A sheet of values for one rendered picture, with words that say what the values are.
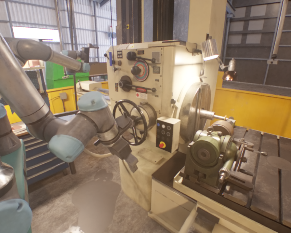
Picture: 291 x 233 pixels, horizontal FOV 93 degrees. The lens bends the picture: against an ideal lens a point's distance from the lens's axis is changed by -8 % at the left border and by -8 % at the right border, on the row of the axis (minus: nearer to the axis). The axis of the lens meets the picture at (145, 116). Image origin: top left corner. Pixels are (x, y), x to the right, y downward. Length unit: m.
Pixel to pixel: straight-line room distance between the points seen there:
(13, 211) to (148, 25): 2.05
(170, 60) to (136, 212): 1.80
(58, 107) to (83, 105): 3.23
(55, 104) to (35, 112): 3.15
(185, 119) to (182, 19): 1.09
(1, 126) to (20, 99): 0.48
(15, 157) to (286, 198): 1.51
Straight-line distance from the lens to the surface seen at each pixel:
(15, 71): 0.44
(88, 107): 0.41
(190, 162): 1.12
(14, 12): 14.45
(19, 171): 0.78
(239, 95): 3.45
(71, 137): 0.38
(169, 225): 2.05
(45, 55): 1.06
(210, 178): 1.12
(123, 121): 0.53
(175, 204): 1.74
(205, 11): 1.78
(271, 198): 1.25
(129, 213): 2.18
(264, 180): 1.37
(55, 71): 4.89
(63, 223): 2.30
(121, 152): 0.51
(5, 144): 0.93
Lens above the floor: 1.77
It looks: 21 degrees down
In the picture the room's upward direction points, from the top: straight up
